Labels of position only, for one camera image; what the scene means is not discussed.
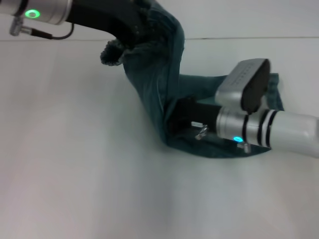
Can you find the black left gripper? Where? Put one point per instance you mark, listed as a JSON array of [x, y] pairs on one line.
[[112, 17]]

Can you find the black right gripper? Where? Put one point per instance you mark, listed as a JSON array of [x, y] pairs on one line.
[[194, 114]]

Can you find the blue denim shorts basketball print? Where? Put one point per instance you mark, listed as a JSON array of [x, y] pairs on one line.
[[154, 87]]

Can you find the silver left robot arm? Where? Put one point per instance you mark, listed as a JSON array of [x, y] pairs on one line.
[[52, 12]]

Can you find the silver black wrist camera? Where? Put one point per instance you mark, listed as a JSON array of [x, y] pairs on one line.
[[239, 79]]

